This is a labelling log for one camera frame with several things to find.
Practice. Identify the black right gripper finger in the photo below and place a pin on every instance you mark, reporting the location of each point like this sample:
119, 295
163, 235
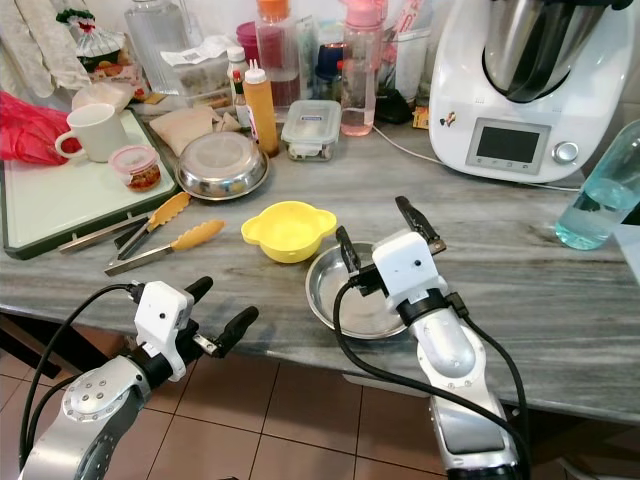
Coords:
416, 215
348, 250

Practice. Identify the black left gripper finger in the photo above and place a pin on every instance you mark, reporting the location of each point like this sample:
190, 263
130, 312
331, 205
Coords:
198, 289
240, 323

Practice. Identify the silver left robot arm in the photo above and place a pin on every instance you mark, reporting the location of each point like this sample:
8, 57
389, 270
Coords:
95, 410

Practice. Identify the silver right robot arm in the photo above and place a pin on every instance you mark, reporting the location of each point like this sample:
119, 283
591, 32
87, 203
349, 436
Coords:
455, 360

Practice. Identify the shallow steel plate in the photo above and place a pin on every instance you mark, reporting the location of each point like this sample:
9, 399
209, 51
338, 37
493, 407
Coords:
345, 305

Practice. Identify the steel tongs with orange tips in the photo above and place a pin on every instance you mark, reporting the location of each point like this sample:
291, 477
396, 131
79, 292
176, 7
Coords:
198, 236
172, 209

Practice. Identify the yellow plastic bowl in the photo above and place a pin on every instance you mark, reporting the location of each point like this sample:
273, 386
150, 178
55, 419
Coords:
288, 228

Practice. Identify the glass food container with lid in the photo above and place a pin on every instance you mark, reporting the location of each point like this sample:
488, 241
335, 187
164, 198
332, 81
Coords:
310, 129

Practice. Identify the covered steel bowl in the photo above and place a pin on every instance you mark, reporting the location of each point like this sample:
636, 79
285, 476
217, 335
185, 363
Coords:
222, 163

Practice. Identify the small pink-lidded plastic tub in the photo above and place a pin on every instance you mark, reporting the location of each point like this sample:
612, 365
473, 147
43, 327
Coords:
136, 167

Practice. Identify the pink water bottle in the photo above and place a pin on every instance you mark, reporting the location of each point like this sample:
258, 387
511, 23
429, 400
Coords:
363, 80

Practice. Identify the white kitchen food processor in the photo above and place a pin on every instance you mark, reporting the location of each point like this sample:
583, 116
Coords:
520, 110

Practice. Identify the white green-rimmed cutting board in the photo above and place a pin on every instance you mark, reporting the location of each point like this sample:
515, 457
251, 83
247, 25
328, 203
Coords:
60, 205

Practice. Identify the brown paper packet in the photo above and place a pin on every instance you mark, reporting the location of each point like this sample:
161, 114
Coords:
178, 128

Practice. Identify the orange squeeze sauce bottle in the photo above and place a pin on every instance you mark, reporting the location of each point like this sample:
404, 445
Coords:
261, 112

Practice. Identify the dark wooden furniture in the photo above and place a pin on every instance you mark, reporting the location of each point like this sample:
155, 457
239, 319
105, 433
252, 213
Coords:
25, 345

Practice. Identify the white ceramic mug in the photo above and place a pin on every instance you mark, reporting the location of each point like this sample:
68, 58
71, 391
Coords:
100, 133

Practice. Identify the teal glass bottle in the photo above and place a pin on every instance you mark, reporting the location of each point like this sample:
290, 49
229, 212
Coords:
600, 195

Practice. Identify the small white-capped sauce bottle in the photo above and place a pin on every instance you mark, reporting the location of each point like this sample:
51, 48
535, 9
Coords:
237, 85

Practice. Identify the clear bottle with orange cap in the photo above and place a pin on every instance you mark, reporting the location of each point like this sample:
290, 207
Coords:
276, 50

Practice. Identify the clear plastic takeaway box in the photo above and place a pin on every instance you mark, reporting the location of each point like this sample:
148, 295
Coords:
200, 72

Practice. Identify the beige bowl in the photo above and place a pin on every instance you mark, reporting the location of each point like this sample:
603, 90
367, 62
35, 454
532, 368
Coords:
100, 94

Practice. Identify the red plastic bag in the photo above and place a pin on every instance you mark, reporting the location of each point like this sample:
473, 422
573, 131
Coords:
28, 130

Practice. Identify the magenta lidded jar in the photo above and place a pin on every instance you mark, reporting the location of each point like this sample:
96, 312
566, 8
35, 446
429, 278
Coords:
247, 40

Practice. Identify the white lace cloth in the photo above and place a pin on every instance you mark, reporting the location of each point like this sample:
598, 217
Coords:
40, 40

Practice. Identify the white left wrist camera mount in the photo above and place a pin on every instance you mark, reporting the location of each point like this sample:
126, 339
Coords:
162, 312

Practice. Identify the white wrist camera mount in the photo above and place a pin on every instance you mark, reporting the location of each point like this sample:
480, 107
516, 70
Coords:
410, 262
162, 312

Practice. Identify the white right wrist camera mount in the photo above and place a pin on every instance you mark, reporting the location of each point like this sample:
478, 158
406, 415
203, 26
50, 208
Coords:
410, 262

